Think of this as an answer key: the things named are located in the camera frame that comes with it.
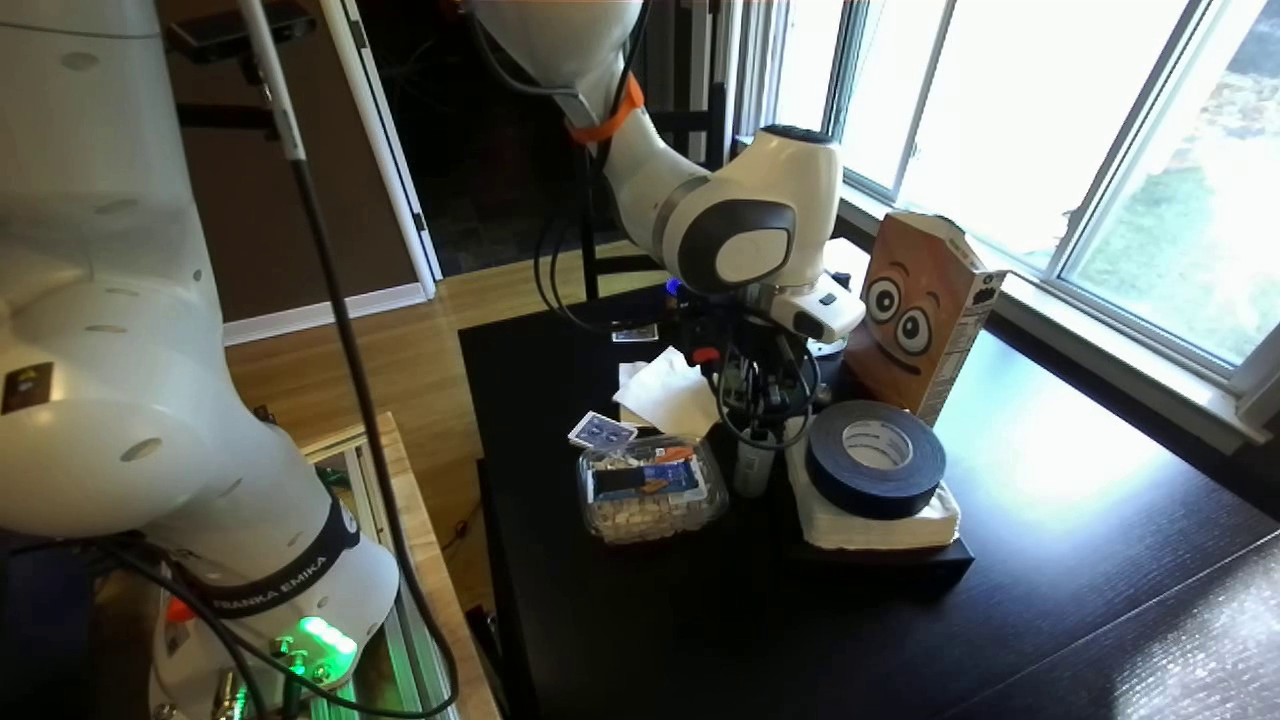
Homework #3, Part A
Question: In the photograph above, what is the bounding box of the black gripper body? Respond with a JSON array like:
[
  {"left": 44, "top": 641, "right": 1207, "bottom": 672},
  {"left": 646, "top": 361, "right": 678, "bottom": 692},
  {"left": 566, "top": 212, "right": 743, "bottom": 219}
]
[{"left": 682, "top": 292, "right": 818, "bottom": 377}]

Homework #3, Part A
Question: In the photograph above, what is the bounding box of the cardboard box with cartoon face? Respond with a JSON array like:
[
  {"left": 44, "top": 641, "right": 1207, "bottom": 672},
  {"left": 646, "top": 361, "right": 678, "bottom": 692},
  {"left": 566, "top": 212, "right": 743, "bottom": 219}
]
[{"left": 843, "top": 208, "right": 1016, "bottom": 426}]

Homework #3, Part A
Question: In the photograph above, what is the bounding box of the black square base box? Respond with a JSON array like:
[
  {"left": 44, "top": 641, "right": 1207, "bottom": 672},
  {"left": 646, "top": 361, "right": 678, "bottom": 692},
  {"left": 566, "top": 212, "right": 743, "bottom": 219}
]
[{"left": 769, "top": 449, "right": 980, "bottom": 599}]

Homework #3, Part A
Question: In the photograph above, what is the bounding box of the stack of white napkins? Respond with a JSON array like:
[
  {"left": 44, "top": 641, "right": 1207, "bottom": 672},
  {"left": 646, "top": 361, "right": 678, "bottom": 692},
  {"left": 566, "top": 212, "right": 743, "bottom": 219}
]
[{"left": 606, "top": 342, "right": 722, "bottom": 449}]

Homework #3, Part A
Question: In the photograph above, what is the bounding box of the clear plastic food container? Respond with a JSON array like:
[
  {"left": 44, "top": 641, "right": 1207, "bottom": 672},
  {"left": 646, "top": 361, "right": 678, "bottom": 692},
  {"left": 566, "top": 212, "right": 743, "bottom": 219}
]
[{"left": 573, "top": 435, "right": 731, "bottom": 549}]

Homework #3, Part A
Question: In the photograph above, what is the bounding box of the blue playing card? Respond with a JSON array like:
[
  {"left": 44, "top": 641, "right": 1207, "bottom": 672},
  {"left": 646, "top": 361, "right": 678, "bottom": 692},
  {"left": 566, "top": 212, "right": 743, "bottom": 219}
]
[{"left": 562, "top": 406, "right": 641, "bottom": 465}]

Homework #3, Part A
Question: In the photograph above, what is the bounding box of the dark blue tape roll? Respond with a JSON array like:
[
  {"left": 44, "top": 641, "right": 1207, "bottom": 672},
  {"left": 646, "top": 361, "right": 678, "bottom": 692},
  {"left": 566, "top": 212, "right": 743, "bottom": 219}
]
[{"left": 778, "top": 413, "right": 965, "bottom": 556}]

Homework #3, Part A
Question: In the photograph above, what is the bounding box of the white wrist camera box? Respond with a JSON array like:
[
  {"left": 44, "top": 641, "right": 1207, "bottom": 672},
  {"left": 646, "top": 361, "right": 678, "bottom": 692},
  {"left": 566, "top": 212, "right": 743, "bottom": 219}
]
[{"left": 769, "top": 277, "right": 866, "bottom": 342}]

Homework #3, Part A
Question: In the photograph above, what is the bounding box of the white window frame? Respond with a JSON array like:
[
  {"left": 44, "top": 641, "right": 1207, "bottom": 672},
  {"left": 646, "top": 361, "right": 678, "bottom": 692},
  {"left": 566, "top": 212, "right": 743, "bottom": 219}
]
[{"left": 743, "top": 0, "right": 1280, "bottom": 435}]

